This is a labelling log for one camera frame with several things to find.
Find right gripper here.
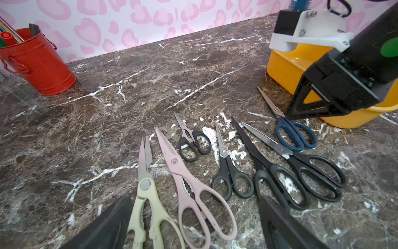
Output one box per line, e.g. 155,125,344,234
285,4,398,120

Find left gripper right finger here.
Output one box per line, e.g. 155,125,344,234
258,196,328,249

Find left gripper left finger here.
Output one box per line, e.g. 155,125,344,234
61,196,134,249

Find all black scissors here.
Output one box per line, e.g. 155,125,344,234
231,118,311,212

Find yellow storage box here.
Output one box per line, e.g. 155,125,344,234
267,44,398,128

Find large black handled scissors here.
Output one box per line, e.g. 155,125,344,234
242,123,347,202

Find medium black scissors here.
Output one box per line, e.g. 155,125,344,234
211,121,255,201

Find pink kitchen scissors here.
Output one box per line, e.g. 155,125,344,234
154,126,238,249

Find blue handled scissors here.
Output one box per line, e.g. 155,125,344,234
257,87,318,151

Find small black scissors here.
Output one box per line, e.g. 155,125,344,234
174,112,212,162

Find cream kitchen scissors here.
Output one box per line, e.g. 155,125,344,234
127,137,186,249

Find blue lid pencil tube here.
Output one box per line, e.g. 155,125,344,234
290,0,312,11

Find red pen bucket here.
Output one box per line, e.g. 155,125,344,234
1,28,77,96

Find pens in bucket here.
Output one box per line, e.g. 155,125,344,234
0,17,24,48

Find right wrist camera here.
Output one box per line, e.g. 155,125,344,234
269,10,355,52

